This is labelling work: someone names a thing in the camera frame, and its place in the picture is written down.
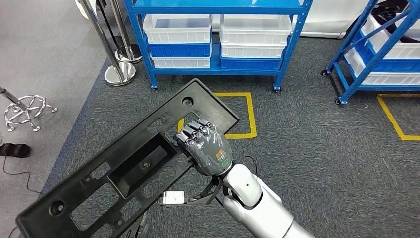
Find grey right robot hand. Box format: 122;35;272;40
175;119;234;177

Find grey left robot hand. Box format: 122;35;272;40
119;213;152;238

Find black plastic panel part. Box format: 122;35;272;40
15;78;240;238

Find blue metal shelf rack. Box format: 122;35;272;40
123;0;314;92

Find blue wheeled shelf rack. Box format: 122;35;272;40
321;0;420;106

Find black shoe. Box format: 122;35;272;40
0;143;32;159

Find chrome stool base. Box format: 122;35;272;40
0;87;58;133

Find black curved plastic parts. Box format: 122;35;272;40
348;0;420;43

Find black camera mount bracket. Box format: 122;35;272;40
182;177;224;206

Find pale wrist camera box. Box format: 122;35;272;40
162;191;185;207

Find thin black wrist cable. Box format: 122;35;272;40
244;155;260;180

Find chrome stanchion post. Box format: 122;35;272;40
109;0;143;64
80;0;137;87

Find black floor cable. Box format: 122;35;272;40
2;155;42;195

